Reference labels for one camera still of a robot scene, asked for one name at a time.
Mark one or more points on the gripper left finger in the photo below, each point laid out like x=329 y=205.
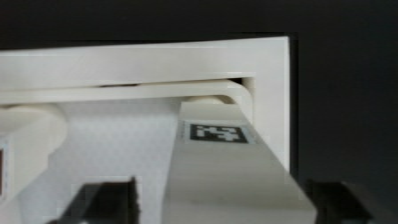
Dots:
x=103 y=205

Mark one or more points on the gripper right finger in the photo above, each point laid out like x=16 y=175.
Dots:
x=340 y=209

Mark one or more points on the white desk top tray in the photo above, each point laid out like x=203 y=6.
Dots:
x=121 y=124

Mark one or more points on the white desk leg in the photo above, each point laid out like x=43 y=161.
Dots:
x=230 y=187
x=32 y=135

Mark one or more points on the white front fence bar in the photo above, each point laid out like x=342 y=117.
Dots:
x=144 y=63

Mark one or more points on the white right fence block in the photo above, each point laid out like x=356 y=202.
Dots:
x=269 y=86

